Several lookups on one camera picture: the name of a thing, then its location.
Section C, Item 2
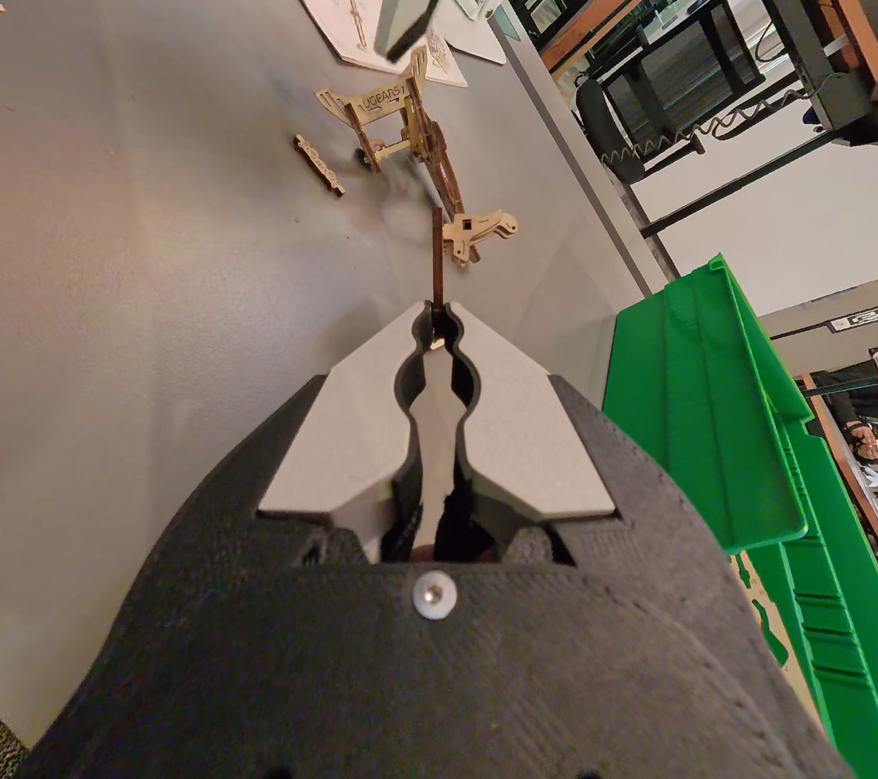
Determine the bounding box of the small wooden strip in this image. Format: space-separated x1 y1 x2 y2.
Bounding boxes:
294 134 347 198

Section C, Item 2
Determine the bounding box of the plywood parts sheet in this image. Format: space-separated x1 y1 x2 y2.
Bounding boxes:
727 551 814 725

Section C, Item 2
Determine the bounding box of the black side table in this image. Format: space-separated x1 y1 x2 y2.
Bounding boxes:
604 0 768 176

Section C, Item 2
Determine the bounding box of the black coiled cable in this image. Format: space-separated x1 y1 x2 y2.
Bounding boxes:
600 85 817 171

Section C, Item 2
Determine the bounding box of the green storage bin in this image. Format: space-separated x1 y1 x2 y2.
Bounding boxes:
602 253 878 779

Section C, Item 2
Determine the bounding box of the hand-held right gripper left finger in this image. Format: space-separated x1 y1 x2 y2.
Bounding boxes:
258 300 434 562

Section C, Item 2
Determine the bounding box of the long black white marker sign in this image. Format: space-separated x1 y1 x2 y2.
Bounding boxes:
826 306 878 334

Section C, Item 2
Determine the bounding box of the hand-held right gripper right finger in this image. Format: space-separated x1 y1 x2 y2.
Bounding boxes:
444 301 617 525

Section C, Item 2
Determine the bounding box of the wooden model assembly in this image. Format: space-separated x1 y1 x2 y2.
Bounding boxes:
314 47 520 267

